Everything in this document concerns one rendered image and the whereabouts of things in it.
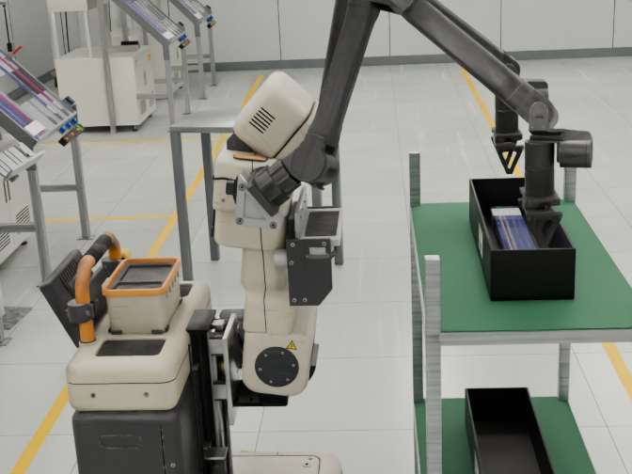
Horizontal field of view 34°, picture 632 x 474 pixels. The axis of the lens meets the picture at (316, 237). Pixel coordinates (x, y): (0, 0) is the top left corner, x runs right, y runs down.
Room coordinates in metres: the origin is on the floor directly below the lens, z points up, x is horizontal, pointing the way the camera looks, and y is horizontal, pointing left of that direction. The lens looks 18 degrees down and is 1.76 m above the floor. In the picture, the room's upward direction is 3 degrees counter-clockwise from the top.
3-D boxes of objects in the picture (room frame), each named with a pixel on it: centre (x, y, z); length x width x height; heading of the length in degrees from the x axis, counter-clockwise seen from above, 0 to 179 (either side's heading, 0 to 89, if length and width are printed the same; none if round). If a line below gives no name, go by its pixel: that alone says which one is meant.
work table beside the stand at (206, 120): (4.84, 0.26, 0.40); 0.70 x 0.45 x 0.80; 76
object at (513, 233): (2.29, -0.47, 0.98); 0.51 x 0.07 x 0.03; 176
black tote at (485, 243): (2.29, -0.47, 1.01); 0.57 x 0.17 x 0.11; 176
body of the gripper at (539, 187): (1.94, -0.44, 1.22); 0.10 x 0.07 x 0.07; 176
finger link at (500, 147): (2.48, -0.48, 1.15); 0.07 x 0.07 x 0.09; 86
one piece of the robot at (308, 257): (2.32, 0.02, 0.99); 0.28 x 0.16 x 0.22; 176
